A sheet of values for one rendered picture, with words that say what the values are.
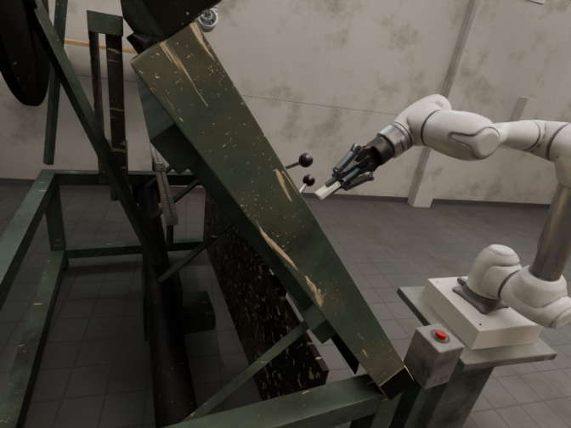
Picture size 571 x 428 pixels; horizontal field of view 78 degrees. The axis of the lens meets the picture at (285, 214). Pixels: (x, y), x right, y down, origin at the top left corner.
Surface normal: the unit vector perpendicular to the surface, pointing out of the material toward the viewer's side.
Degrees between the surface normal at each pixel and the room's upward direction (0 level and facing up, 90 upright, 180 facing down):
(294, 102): 90
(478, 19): 90
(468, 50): 90
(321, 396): 0
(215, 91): 90
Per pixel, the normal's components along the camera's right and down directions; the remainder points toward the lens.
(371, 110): 0.25, 0.43
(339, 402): 0.15, -0.90
